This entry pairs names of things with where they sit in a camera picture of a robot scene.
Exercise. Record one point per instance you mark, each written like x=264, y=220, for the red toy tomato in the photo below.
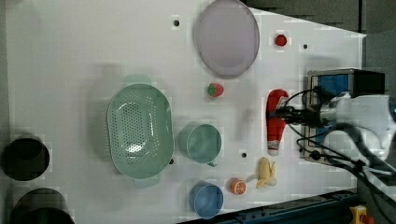
x=281, y=40

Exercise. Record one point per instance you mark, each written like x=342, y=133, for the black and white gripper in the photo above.
x=309, y=116

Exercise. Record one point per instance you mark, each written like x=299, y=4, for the green cup with handle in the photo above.
x=200, y=143

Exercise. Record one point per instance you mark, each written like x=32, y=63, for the black cylinder upper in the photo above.
x=25, y=158

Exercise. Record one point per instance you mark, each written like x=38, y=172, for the blue bowl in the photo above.
x=206, y=199

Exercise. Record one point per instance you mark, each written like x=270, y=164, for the red toy strawberry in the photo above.
x=215, y=89

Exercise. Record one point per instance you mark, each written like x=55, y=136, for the toy orange half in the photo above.
x=238, y=186

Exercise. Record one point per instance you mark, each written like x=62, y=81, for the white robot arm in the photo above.
x=359, y=133

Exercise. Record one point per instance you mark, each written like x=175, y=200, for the red ketchup bottle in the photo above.
x=274, y=126

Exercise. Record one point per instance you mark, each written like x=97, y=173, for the black cylinder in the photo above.
x=25, y=158
x=41, y=206

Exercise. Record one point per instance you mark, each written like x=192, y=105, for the green perforated colander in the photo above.
x=140, y=131

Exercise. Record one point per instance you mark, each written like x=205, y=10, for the grey round plate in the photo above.
x=227, y=38

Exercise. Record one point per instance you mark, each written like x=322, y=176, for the toy peeled banana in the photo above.
x=266, y=173

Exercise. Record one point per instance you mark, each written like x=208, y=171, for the black cylinder lower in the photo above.
x=41, y=206

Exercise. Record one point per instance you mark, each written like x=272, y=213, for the black and steel toaster oven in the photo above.
x=355, y=97

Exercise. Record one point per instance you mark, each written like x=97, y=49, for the red emergency stop button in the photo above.
x=360, y=216

